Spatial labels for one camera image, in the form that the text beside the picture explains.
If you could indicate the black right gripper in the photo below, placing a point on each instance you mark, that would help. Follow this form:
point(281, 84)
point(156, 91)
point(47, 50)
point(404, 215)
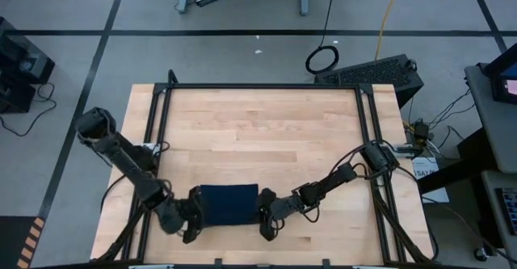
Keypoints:
point(267, 213)

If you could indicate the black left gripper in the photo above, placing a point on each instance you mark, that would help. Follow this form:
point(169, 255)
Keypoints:
point(194, 214)

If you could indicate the navy blue towel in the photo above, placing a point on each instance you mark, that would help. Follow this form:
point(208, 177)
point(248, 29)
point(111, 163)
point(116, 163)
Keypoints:
point(230, 204)

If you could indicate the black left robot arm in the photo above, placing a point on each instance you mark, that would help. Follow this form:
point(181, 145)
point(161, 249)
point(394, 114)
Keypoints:
point(121, 156)

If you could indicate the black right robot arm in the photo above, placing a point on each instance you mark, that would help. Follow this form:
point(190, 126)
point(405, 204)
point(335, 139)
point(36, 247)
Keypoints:
point(335, 178)

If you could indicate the white printed paper sheet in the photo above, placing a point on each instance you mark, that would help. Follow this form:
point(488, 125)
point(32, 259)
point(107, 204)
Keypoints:
point(428, 168)

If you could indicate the black computer tower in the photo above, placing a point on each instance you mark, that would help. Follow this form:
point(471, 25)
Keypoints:
point(371, 75)

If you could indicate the black power adapter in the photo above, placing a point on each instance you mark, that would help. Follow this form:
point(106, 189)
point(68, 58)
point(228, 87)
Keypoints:
point(421, 131)

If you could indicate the black orange striped floor mat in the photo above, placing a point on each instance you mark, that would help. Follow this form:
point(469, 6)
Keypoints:
point(20, 240)

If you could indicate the black caster wheel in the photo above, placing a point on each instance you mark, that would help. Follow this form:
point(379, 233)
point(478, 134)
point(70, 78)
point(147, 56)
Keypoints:
point(480, 254)

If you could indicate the grey low table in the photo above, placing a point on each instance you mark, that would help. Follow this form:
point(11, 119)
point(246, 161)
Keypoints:
point(490, 204)

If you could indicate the black equipment stack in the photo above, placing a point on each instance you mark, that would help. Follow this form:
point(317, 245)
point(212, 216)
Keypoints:
point(20, 67)

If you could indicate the black keyboard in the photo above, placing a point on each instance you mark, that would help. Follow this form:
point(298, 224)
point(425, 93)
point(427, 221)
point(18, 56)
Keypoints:
point(509, 210)

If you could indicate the grey side table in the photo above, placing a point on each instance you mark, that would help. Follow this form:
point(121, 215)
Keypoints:
point(493, 119)

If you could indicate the black monitor with lit screen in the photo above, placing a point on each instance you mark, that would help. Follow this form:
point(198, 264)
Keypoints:
point(503, 79)

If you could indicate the black aluminium table frame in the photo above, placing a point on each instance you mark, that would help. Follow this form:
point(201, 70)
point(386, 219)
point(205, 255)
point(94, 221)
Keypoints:
point(161, 99)

